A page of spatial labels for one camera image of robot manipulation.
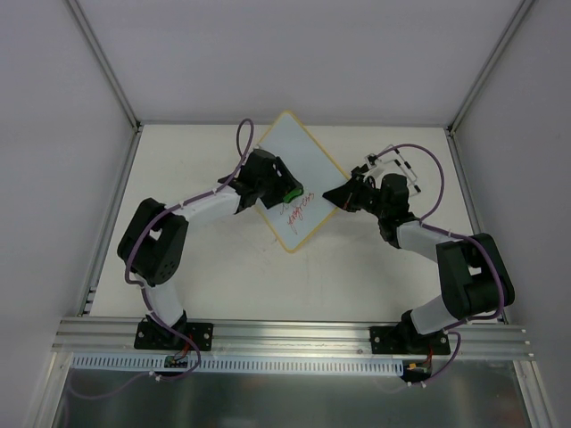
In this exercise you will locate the wire whiteboard stand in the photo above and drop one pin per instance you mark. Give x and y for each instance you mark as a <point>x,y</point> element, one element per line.
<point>392,163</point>

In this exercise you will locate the yellow framed whiteboard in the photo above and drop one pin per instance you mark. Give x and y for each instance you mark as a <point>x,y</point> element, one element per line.
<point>294,223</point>

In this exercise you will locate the left aluminium corner post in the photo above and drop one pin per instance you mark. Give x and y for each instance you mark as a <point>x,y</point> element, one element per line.
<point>86,30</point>

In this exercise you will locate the green whiteboard eraser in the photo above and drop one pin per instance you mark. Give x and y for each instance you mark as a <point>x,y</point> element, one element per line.
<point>293,195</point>

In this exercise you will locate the right aluminium corner post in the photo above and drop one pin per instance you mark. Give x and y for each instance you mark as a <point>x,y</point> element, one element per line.
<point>515,22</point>

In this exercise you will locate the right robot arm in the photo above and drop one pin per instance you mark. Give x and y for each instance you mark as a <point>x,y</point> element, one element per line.
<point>473,278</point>

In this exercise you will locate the white slotted cable duct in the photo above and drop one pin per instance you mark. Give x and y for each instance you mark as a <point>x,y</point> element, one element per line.
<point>240,364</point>

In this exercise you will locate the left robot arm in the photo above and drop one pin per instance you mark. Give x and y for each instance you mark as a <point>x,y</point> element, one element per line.
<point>154,241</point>

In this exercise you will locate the aluminium corner post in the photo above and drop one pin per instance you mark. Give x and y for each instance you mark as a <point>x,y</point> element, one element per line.
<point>86,30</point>
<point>515,22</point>

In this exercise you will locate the aluminium mounting rail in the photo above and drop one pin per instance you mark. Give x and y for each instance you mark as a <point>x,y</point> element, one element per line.
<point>288,339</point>

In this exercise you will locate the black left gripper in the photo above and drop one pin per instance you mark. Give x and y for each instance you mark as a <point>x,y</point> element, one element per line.
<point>280,179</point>

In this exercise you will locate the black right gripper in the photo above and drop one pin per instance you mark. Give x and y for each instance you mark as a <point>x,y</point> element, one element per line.
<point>357,192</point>

